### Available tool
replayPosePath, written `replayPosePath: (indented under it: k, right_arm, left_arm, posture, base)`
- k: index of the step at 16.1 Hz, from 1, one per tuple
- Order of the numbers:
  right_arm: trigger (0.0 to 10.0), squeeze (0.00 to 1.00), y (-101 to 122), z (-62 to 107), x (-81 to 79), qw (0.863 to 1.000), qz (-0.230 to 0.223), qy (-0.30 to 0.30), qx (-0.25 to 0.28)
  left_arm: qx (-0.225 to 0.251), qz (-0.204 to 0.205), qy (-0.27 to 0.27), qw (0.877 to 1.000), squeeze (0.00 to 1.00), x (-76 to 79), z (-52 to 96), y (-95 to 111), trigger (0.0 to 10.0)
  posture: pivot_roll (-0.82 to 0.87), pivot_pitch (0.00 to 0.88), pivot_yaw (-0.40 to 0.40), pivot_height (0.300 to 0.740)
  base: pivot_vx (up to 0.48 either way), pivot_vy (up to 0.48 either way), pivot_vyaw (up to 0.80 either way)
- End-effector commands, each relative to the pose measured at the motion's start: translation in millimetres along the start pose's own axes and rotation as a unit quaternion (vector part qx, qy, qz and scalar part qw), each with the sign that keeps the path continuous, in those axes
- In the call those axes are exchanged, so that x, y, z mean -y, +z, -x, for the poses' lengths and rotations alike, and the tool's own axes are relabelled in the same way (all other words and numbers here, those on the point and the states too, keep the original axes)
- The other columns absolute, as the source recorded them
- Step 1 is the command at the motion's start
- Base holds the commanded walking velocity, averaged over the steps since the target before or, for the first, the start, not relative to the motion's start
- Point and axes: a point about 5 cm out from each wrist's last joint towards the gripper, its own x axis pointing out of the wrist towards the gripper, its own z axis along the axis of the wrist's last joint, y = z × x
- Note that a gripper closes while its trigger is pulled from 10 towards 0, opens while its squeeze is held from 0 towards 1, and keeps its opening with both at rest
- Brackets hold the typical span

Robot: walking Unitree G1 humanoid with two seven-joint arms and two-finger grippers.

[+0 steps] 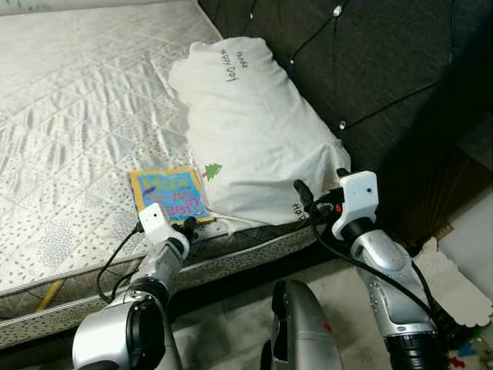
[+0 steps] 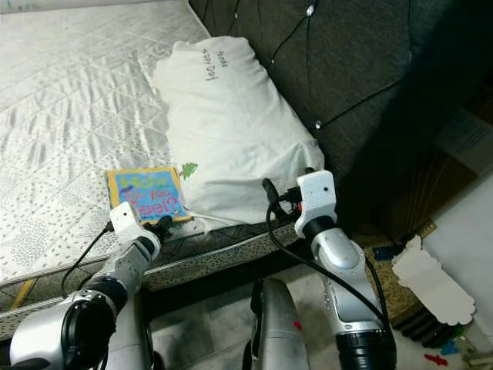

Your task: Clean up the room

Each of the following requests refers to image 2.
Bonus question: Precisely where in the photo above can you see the blue yellow children's book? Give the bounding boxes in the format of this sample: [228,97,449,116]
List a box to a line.
[106,166,193,224]

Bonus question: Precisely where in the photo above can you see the white pillow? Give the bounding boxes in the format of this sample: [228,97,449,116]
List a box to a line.
[153,39,324,226]

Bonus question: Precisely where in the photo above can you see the brown woven floor mat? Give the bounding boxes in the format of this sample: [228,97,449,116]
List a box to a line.
[350,143,475,325]

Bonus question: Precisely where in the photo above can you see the black tufted headboard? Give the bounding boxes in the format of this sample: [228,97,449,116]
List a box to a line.
[189,0,493,232]

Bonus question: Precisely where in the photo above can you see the white quilted mattress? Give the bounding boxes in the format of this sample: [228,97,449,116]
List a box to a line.
[0,0,324,309]

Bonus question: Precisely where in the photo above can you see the white scalloped cardboard cutout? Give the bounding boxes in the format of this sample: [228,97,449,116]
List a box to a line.
[391,235,477,326]

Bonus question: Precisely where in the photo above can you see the blue plastic toy piece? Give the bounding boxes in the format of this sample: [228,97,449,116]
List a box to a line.
[441,339,464,355]

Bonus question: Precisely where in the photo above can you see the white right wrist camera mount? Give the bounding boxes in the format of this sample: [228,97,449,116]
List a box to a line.
[294,170,338,236]

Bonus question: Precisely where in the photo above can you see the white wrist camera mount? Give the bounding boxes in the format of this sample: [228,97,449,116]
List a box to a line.
[109,202,153,244]
[294,170,338,236]

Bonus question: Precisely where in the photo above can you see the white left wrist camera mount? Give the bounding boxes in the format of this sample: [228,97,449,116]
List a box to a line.
[109,202,153,244]

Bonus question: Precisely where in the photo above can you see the dark bed frame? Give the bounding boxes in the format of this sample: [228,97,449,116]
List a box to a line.
[0,231,309,332]

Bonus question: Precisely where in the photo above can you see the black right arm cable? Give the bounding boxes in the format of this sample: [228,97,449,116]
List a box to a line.
[264,202,390,325]

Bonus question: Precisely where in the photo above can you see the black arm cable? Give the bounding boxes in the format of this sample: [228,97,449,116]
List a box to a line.
[60,222,116,298]
[264,202,390,325]

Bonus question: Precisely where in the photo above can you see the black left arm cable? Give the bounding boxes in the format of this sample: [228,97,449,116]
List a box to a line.
[60,222,116,298]

